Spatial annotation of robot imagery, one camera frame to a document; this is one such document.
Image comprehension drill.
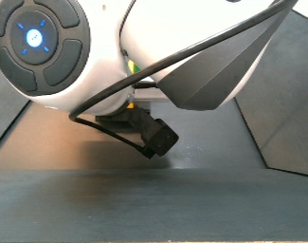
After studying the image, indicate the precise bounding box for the yellow star-shaped bar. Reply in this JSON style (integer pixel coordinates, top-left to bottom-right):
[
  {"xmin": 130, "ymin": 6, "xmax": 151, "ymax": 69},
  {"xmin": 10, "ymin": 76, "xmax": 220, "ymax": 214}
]
[{"xmin": 127, "ymin": 61, "xmax": 141, "ymax": 109}]

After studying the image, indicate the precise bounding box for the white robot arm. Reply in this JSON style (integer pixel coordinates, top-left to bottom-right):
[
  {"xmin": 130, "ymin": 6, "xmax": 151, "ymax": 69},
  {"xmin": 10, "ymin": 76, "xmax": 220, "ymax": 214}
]
[{"xmin": 0, "ymin": 0, "xmax": 296, "ymax": 111}]

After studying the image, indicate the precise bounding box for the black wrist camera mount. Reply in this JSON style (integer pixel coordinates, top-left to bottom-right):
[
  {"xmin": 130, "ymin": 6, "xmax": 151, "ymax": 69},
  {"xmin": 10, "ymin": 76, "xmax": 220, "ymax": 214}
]
[{"xmin": 95, "ymin": 107, "xmax": 179, "ymax": 159}]

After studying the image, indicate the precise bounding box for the black cable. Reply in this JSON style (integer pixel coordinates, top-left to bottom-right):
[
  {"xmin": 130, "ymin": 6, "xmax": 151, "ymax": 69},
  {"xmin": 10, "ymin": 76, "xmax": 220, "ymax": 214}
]
[{"xmin": 67, "ymin": 0, "xmax": 300, "ymax": 159}]

